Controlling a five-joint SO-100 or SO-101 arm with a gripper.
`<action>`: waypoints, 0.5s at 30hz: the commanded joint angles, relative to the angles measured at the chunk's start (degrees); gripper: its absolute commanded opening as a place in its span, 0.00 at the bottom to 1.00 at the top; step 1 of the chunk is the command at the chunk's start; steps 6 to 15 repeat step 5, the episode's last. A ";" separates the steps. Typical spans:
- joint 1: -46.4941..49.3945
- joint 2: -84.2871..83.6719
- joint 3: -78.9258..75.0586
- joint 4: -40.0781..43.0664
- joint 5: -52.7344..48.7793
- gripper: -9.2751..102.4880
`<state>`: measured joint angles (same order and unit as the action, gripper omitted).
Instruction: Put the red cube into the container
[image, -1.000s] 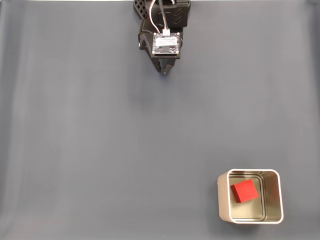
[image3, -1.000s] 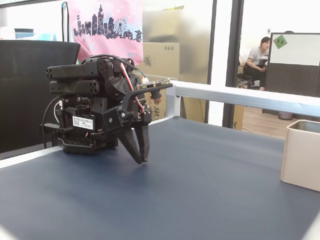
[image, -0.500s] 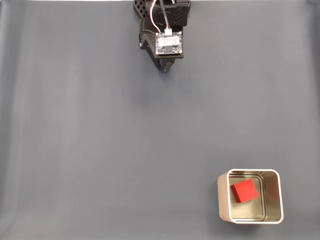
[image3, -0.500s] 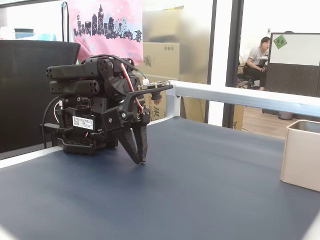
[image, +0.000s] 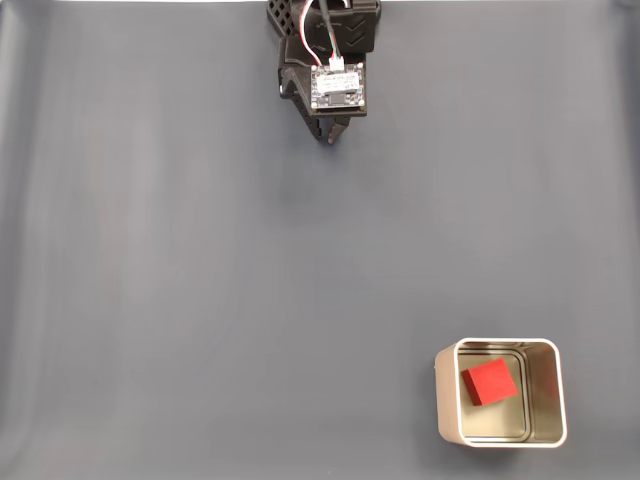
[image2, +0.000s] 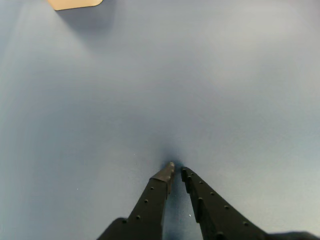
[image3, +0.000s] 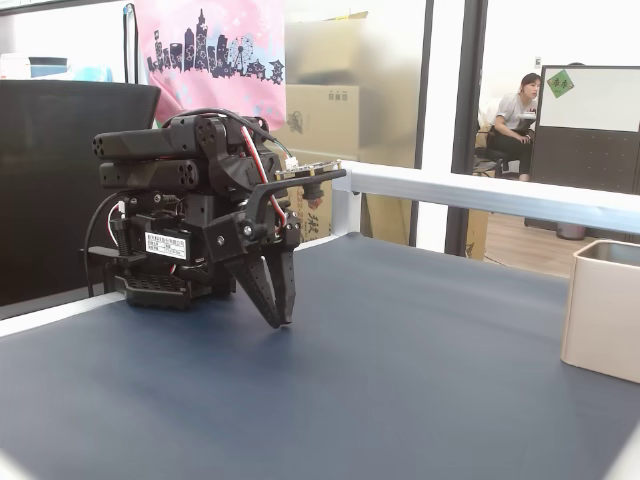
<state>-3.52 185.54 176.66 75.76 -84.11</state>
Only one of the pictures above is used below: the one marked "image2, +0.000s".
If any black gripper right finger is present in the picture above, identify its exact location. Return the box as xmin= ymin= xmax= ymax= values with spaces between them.
xmin=180 ymin=166 xmax=270 ymax=240

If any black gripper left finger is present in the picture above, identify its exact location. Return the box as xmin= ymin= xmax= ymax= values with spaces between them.
xmin=97 ymin=161 xmax=176 ymax=240

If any beige metal container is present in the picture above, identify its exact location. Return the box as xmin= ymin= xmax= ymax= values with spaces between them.
xmin=47 ymin=0 xmax=104 ymax=11

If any dark blue table mat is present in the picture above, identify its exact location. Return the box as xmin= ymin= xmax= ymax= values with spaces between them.
xmin=0 ymin=0 xmax=320 ymax=240

